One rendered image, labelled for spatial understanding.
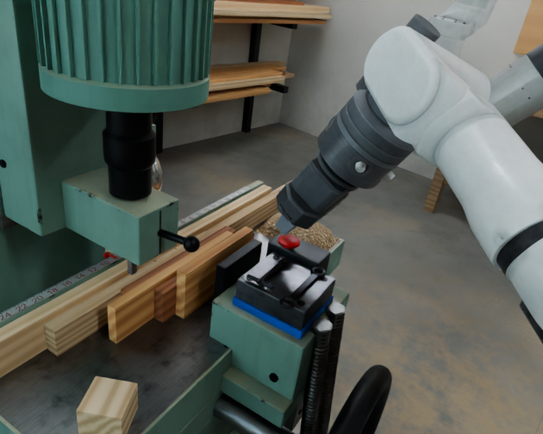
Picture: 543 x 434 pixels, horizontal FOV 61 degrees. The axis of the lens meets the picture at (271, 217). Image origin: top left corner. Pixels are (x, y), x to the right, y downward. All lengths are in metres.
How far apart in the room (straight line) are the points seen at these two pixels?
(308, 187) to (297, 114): 4.03
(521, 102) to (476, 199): 0.49
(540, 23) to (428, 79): 3.25
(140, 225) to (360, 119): 0.27
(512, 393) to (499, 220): 1.82
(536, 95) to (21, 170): 0.75
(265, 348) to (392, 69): 0.35
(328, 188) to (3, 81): 0.38
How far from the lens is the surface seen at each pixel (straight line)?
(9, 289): 0.79
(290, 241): 0.61
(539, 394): 2.22
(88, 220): 0.62
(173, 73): 0.48
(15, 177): 0.65
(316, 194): 0.52
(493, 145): 0.39
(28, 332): 0.61
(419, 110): 0.41
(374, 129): 0.48
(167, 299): 0.64
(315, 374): 0.61
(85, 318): 0.62
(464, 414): 1.97
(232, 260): 0.61
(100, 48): 0.46
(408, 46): 0.45
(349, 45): 4.19
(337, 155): 0.50
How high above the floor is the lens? 1.34
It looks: 28 degrees down
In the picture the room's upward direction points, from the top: 8 degrees clockwise
